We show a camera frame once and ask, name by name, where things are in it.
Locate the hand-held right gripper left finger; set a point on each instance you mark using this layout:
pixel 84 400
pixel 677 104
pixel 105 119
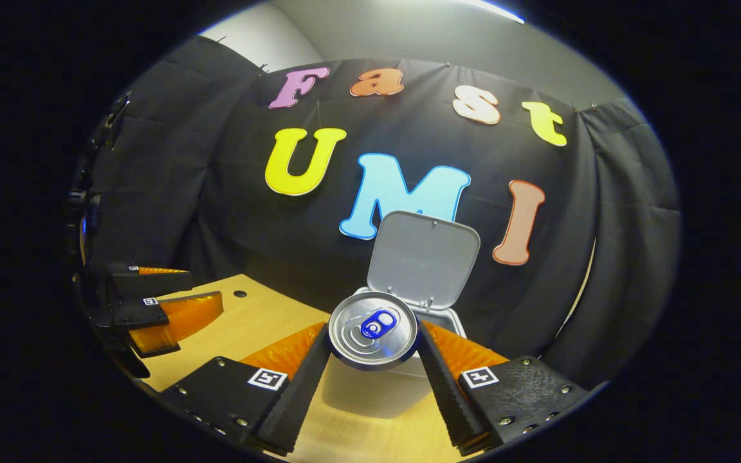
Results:
pixel 300 392

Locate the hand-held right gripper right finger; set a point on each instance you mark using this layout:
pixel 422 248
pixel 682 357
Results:
pixel 448 399

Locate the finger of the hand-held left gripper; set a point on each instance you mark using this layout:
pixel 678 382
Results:
pixel 177 318
pixel 145 281

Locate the blue pop can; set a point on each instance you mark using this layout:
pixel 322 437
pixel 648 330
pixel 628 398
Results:
pixel 374 331

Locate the white desktop garbage bin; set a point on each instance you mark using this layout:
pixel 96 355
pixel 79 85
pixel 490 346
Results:
pixel 425 257

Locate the wooden desktop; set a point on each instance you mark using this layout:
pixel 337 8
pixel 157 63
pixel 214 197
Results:
pixel 248 328

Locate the black backdrop cloth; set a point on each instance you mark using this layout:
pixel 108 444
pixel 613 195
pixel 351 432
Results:
pixel 229 212

